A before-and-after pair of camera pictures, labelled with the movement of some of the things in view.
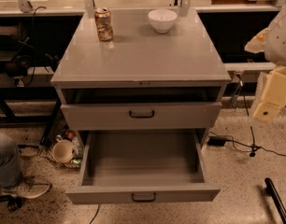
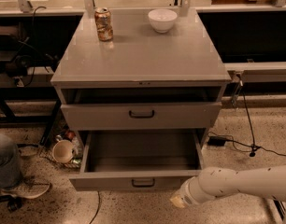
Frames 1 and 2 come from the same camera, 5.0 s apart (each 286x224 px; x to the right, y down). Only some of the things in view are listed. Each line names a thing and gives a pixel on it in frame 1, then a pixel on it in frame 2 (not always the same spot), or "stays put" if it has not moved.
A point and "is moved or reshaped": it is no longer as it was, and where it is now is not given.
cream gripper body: x=279 y=44 -> x=187 y=192
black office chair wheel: x=13 y=203 stays put
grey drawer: x=143 y=167 is moved or reshaped
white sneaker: x=28 y=190 stays put
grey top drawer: x=142 y=116 stays put
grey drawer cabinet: x=141 y=79 stays put
